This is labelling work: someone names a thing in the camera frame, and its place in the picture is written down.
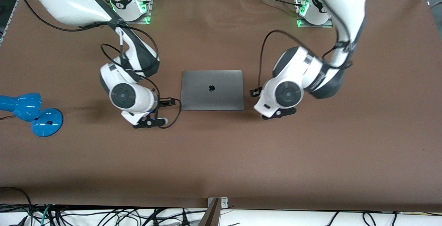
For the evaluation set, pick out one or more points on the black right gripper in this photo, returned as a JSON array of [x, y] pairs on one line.
[[165, 102]]

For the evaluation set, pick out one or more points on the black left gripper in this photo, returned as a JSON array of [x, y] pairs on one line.
[[256, 92]]

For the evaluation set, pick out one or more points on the grey laptop computer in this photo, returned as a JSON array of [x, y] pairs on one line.
[[212, 89]]

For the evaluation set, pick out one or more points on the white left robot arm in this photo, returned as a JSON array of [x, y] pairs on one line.
[[286, 94]]

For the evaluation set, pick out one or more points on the brown table mat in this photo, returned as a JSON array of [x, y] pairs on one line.
[[221, 150]]

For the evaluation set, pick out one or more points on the blue desk lamp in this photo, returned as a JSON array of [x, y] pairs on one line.
[[43, 124]]

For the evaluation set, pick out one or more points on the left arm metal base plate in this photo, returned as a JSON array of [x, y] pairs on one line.
[[302, 24]]

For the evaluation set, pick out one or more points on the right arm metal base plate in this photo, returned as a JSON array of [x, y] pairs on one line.
[[146, 19]]

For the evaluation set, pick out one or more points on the small metal clamp bracket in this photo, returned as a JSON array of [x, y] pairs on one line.
[[224, 202]]

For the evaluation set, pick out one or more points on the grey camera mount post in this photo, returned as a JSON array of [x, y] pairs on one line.
[[211, 217]]

